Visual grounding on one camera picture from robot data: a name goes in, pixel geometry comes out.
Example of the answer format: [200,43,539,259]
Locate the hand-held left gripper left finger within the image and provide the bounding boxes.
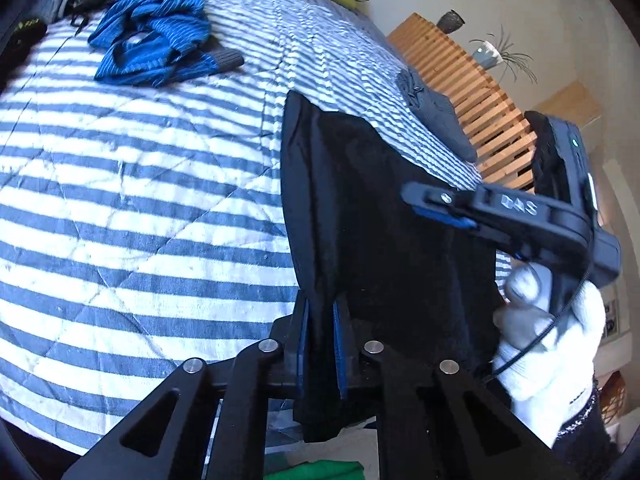
[60,292,313,480]

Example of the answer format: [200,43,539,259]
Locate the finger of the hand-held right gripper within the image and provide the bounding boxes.
[401,181,496,231]

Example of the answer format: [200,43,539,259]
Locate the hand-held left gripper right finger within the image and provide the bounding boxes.
[332,297,583,480]

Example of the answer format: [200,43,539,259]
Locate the black pants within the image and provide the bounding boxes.
[280,89,506,443]

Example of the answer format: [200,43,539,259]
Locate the dark blue garment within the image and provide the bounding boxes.
[397,69,478,163]

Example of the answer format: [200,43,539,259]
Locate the person's right forearm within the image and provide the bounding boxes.
[550,375,623,480]

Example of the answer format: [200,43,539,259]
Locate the blue striped pants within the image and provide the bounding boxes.
[89,0,246,88]

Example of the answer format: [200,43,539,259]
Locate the person's right hand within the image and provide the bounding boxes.
[492,262,608,448]

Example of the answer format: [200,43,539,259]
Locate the wooden slatted bench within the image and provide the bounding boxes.
[387,12,538,191]

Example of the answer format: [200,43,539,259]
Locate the green cloth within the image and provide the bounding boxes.
[262,460,366,480]

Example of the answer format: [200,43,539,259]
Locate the white pot with plant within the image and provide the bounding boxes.
[470,25,538,86]

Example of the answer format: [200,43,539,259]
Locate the dark grey vase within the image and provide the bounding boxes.
[437,9,466,35]

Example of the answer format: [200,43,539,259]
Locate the wicker basket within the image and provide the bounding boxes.
[597,370,628,426]

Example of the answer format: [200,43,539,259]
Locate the blue white striped bedspread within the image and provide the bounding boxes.
[0,0,513,453]

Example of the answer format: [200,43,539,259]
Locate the black yellow striped garment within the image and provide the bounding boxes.
[0,15,48,91]

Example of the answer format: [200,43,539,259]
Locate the black cable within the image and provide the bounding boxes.
[482,220,596,386]

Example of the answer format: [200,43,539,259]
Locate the wall socket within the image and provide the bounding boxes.
[602,300,621,343]

